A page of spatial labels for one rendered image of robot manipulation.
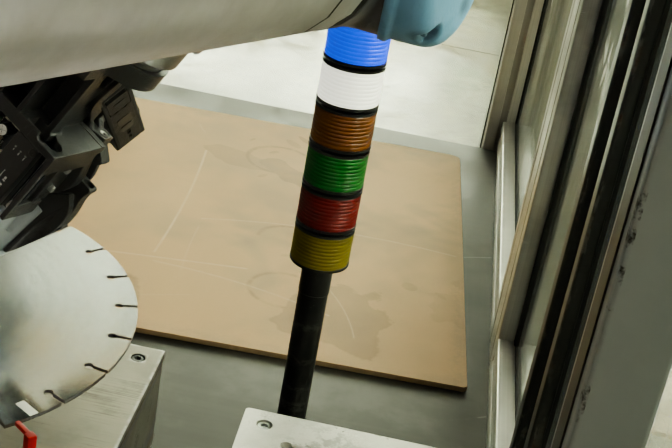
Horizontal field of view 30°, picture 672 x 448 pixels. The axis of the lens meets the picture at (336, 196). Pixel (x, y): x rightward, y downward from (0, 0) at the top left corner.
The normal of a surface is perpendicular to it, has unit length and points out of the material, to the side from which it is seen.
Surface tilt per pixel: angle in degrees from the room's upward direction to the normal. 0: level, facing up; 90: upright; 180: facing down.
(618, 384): 90
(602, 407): 90
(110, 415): 0
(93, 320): 0
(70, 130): 32
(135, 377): 0
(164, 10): 103
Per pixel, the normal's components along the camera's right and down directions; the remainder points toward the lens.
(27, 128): -0.30, 0.15
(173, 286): 0.16, -0.90
